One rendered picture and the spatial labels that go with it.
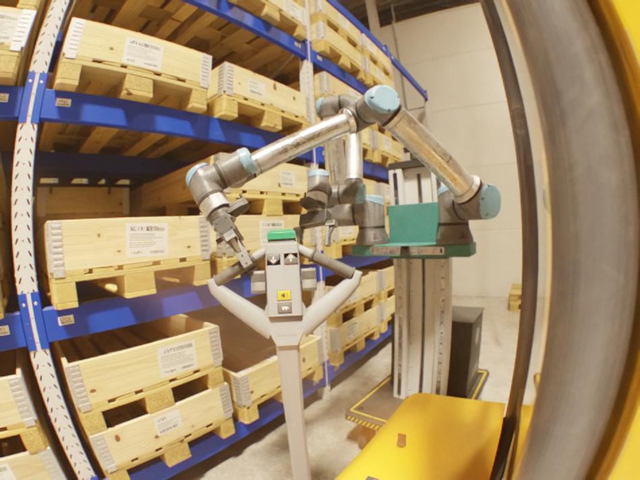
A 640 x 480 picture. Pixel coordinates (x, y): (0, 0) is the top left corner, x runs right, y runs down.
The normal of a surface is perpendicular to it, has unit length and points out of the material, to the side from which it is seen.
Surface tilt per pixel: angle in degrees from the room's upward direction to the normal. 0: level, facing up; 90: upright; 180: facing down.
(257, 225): 90
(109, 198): 90
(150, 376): 90
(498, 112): 90
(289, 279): 74
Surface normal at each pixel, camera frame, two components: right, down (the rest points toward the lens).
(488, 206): 0.36, 0.07
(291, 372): 0.07, 0.03
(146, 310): 0.81, -0.02
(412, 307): -0.64, 0.07
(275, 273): 0.05, -0.24
